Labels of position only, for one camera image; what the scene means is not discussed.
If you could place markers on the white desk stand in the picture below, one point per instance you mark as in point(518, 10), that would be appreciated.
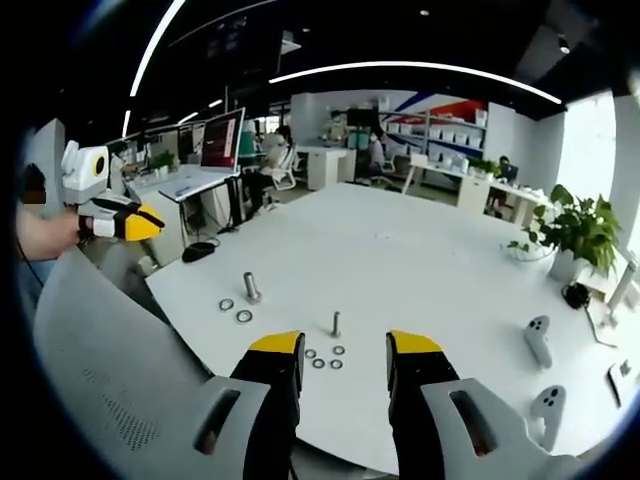
point(612, 290)

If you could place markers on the white office desk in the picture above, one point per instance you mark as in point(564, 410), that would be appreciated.
point(185, 187)

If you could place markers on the shelf with white boxes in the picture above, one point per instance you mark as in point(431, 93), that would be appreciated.
point(440, 131)

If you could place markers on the small metal washer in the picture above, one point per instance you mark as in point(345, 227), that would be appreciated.
point(332, 364)
point(314, 363)
point(307, 354)
point(335, 350)

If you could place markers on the black computer mouse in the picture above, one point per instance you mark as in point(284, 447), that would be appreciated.
point(197, 251)

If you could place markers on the curved ceiling light strip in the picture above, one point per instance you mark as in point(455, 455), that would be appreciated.
point(152, 47)
point(415, 66)

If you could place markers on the white flat device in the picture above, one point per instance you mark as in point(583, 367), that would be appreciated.
point(620, 382)

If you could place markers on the small green desk plant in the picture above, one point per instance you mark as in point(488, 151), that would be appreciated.
point(162, 161)

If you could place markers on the large metal threaded stud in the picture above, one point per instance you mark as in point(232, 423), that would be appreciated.
point(251, 287)

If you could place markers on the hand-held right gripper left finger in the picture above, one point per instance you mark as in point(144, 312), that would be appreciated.
point(280, 380)

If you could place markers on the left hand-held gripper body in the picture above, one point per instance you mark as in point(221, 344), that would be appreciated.
point(82, 172)

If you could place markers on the open laptop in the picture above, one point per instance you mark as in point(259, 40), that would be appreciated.
point(222, 142)

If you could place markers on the green potted plant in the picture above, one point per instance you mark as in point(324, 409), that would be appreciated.
point(580, 225)

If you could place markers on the large metal washer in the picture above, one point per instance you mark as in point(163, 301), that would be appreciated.
point(238, 316)
point(221, 304)

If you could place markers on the white handheld controller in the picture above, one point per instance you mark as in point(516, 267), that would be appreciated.
point(539, 340)
point(549, 410)

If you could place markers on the white office chair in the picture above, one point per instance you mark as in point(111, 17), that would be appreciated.
point(289, 170)

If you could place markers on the small metal threaded stud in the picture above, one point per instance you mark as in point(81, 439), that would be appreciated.
point(335, 324)

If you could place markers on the white perforated chair back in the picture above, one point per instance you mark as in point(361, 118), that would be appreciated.
point(110, 360)

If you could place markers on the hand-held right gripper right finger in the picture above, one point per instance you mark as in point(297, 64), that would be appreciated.
point(420, 380)

